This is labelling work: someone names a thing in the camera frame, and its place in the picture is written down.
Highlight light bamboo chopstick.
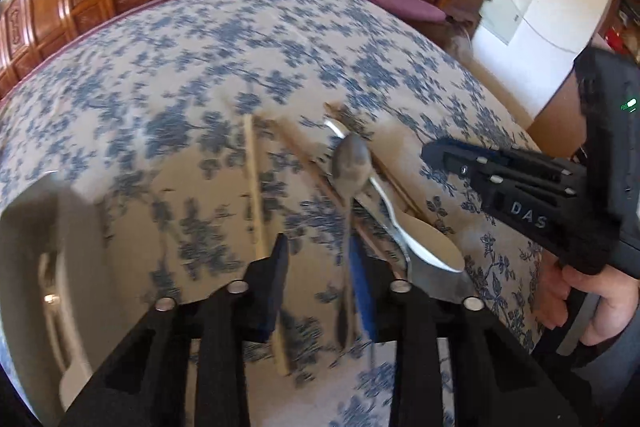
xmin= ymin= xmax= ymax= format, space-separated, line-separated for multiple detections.
xmin=243 ymin=114 xmax=291 ymax=376

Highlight white ceramic spoon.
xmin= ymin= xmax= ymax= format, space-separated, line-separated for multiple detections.
xmin=324 ymin=117 xmax=464 ymax=273

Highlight grey metal tray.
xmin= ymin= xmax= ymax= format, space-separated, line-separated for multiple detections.
xmin=1 ymin=172 xmax=126 ymax=426

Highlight wooden side table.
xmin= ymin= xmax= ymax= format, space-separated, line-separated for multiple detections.
xmin=446 ymin=0 xmax=490 ymax=32

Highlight blue floral tablecloth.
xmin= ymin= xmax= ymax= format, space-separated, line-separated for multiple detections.
xmin=1 ymin=0 xmax=540 ymax=426

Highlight person's right hand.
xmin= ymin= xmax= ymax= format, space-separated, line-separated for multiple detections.
xmin=534 ymin=250 xmax=640 ymax=348

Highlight stainless steel spoon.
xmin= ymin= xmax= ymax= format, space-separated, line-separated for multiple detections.
xmin=356 ymin=194 xmax=477 ymax=303

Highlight white electrical panel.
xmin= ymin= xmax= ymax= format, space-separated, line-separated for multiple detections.
xmin=480 ymin=0 xmax=533 ymax=44

